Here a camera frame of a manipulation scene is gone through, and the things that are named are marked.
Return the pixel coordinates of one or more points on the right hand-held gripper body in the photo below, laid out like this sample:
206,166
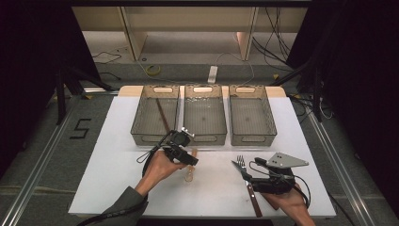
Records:
285,160

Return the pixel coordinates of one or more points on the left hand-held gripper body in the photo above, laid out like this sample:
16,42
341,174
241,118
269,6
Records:
179,138

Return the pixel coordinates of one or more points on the wooden spoon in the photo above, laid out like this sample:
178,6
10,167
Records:
189,175

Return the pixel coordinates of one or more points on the smoky clear plastic bin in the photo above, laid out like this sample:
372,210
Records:
147,116
252,116
204,116

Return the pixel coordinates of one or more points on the person's left hand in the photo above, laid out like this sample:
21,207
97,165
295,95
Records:
158,169

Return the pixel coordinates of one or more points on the person's right hand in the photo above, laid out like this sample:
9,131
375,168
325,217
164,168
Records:
290,202

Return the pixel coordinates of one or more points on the white table mat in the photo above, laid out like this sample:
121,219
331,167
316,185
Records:
213,194

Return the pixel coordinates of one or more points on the black metal stand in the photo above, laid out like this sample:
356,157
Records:
60,100
317,100

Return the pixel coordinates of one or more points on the yellow tape roll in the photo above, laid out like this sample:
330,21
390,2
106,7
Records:
153,72

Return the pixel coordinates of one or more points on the white power strip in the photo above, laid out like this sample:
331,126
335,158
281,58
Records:
212,74

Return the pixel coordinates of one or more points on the black curtain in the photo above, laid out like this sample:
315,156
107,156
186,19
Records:
28,62
360,78

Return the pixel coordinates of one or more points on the beige wooden shelf unit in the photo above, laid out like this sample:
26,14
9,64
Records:
194,19

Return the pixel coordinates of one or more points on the aluminium floor rail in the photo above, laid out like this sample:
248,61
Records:
338,163
37,163

